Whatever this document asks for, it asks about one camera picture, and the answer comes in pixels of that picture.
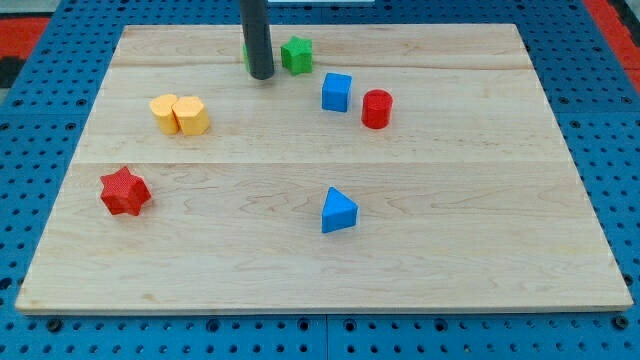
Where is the red cylinder block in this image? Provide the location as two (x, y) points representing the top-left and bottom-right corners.
(361, 89), (393, 130)

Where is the yellow heart block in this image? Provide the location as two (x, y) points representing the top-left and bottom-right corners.
(149, 94), (180, 135)

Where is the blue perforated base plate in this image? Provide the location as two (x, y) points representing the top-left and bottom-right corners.
(1, 1), (639, 359)

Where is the yellow hexagon block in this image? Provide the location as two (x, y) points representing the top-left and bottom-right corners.
(172, 96), (210, 136)

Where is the red star block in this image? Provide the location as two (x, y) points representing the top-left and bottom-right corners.
(100, 166), (151, 216)

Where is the green star block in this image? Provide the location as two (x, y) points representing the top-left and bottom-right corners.
(281, 36), (313, 75)

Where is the blue triangle block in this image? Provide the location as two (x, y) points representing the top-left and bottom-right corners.
(321, 187), (359, 233)

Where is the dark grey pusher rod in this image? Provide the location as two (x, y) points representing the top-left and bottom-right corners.
(239, 0), (275, 80)

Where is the light wooden board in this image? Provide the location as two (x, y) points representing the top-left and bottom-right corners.
(15, 24), (633, 315)

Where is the blue cube block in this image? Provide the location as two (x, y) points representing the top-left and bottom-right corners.
(321, 73), (352, 113)

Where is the green circle block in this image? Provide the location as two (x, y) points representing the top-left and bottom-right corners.
(242, 44), (251, 74)

